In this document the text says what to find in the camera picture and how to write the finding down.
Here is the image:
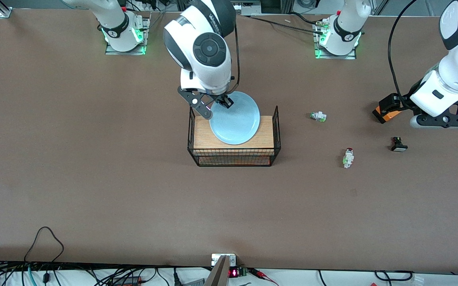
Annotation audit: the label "light blue plate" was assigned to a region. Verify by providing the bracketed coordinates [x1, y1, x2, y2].
[209, 91, 260, 145]

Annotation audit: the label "black push button white cap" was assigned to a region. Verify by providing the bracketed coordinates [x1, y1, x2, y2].
[390, 136, 408, 153]

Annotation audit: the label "silver mounting plate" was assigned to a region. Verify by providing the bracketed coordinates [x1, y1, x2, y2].
[212, 253, 237, 267]

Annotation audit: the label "wooden shelf board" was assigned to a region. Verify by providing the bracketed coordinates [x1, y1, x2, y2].
[198, 156, 271, 166]
[194, 116, 274, 156]

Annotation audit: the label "white light bar device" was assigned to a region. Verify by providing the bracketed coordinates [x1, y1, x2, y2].
[233, 0, 261, 14]

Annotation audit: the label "red and black probe leads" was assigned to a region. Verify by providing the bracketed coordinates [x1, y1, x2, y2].
[248, 268, 280, 286]

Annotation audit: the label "black power adapter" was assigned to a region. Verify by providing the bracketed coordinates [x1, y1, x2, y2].
[112, 276, 142, 285]

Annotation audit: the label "black wire rack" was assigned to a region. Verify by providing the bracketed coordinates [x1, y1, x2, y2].
[187, 105, 281, 167]

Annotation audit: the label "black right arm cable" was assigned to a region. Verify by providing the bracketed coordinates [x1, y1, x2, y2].
[223, 24, 241, 96]

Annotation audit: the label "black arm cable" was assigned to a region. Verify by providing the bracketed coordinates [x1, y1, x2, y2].
[388, 0, 418, 110]
[223, 24, 241, 96]

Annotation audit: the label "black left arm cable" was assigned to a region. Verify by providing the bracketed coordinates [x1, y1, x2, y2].
[388, 0, 418, 110]

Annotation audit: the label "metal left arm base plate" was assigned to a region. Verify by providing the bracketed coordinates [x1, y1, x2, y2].
[314, 20, 357, 60]

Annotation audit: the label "black cable on table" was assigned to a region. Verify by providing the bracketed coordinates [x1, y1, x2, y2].
[239, 14, 327, 35]

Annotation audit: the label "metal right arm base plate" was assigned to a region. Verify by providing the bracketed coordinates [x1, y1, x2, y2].
[105, 18, 147, 55]

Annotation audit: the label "black cable loop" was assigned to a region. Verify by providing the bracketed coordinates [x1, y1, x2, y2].
[374, 270, 414, 282]

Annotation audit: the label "black looped cable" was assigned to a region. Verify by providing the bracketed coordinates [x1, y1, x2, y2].
[24, 226, 64, 265]

